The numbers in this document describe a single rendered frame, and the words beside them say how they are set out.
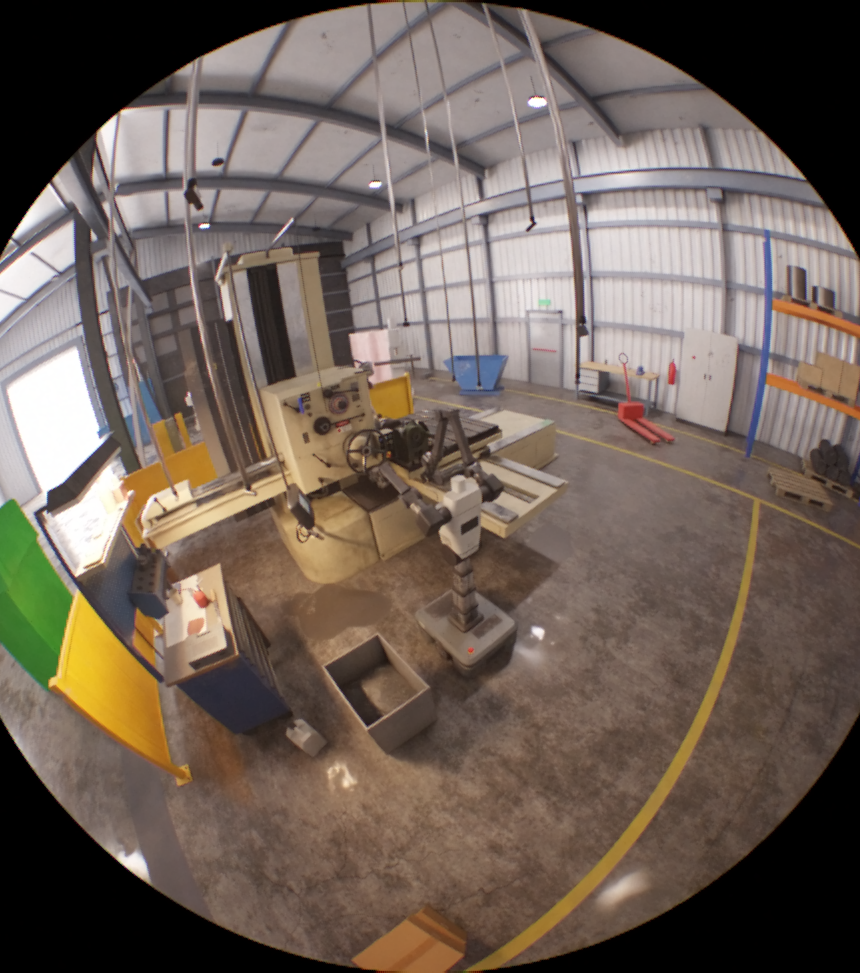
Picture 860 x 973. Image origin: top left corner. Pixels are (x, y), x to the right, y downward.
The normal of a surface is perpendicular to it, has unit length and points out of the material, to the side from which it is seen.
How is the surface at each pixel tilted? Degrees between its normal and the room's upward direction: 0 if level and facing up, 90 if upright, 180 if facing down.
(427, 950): 0
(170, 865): 0
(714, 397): 90
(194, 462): 90
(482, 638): 0
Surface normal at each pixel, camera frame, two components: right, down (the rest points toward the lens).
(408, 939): -0.11, -0.87
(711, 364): -0.77, 0.38
